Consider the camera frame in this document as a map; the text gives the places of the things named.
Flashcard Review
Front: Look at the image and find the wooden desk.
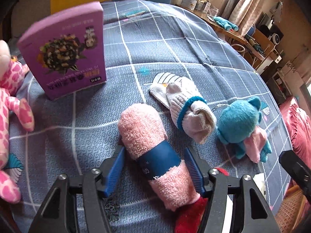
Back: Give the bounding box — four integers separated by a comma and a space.
175, 3, 248, 44

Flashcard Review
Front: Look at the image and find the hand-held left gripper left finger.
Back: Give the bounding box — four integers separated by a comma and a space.
28, 147, 126, 233

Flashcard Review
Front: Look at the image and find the black monitor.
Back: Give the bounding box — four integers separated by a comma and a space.
258, 15, 283, 42

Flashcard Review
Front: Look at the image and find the red fuzzy plush sock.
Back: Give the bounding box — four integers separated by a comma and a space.
174, 167, 230, 233

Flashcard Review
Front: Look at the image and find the purple printed carton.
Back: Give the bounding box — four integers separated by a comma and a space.
17, 1, 107, 101

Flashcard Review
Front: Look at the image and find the white fluffy sock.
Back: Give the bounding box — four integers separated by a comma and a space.
149, 72, 195, 108

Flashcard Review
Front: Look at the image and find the pink giraffe plush toy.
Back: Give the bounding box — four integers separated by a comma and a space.
0, 40, 34, 204

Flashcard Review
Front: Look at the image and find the pink towel blue band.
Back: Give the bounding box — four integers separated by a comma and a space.
117, 103, 200, 211

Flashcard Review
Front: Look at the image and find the wicker chair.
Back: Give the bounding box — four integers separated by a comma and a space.
274, 184, 311, 231

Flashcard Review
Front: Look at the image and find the white knit glove blue trim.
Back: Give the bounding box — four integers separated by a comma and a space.
169, 83, 217, 145

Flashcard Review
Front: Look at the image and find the blue plush toy pink dress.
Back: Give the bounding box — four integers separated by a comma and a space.
217, 96, 272, 163

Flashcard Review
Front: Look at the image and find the pink quilt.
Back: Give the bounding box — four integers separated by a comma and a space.
279, 97, 311, 165

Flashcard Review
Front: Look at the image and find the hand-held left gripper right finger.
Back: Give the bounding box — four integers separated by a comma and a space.
185, 148, 277, 233

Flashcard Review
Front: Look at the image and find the small carton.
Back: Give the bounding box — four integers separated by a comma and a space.
196, 0, 211, 12

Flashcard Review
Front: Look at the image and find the white shelf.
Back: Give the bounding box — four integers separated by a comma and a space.
266, 61, 304, 102

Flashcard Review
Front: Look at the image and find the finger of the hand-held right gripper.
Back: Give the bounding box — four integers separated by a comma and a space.
279, 150, 311, 195

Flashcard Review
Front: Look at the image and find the metal tin can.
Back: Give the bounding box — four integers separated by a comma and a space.
181, 0, 198, 10

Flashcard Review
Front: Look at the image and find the beige curtain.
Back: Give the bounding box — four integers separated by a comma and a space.
222, 0, 274, 34

